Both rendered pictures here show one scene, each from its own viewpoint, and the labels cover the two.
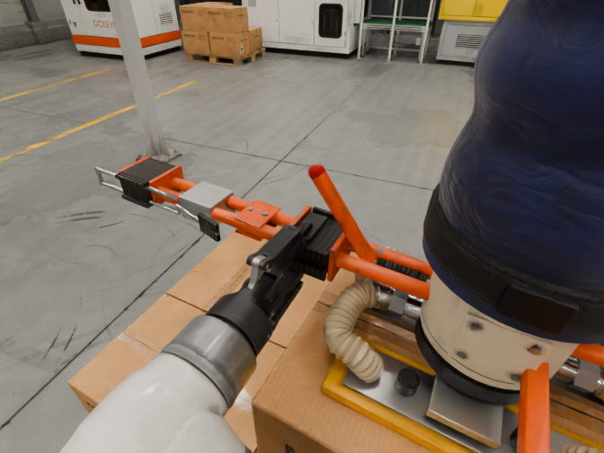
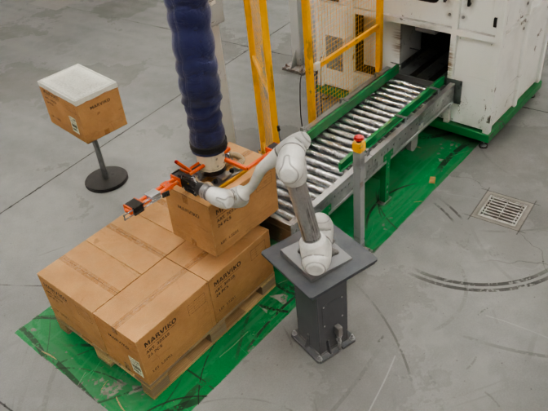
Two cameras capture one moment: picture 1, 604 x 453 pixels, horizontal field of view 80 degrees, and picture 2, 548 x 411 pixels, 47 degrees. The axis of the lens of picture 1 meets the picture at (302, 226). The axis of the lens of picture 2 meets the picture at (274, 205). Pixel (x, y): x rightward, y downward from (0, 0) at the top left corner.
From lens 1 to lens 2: 340 cm
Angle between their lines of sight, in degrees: 57
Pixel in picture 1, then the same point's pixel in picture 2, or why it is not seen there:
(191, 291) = (98, 301)
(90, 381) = (139, 333)
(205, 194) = (152, 192)
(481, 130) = (201, 134)
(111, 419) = (217, 191)
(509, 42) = (201, 124)
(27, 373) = not seen: outside the picture
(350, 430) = not seen: hidden behind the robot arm
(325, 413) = not seen: hidden behind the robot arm
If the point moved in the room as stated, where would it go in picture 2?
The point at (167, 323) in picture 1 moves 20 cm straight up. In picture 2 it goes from (117, 308) to (108, 285)
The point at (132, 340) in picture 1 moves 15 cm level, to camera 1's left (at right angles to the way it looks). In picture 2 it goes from (121, 321) to (111, 342)
